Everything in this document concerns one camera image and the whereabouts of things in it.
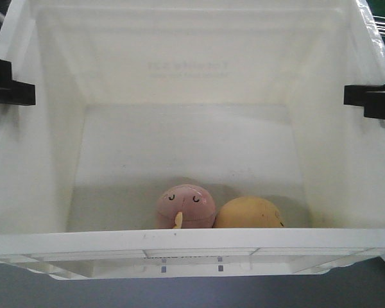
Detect yellow plush ball toy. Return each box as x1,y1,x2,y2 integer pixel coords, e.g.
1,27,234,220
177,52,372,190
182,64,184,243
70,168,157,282
213,196,285,228

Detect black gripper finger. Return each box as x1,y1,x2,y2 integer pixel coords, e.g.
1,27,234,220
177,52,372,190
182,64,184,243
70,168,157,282
0,59,36,106
343,84,385,120

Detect white plastic tote box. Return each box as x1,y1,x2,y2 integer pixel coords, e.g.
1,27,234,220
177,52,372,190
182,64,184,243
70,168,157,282
0,1,385,279

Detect pink plush ball toy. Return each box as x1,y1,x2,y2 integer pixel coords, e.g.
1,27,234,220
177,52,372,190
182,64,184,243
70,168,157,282
156,184,216,229

